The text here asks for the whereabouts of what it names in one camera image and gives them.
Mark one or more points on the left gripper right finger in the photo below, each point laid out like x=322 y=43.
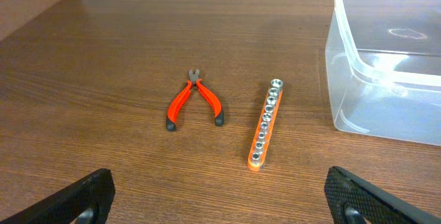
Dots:
x=352 y=199

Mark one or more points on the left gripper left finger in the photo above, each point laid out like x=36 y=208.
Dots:
x=87 y=200

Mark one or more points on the clear plastic container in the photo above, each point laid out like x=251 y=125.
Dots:
x=383 y=68

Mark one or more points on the orange socket bit rail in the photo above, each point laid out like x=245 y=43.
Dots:
x=262 y=137

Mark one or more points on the small red-handled cutting pliers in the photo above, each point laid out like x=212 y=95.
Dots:
x=194 y=93

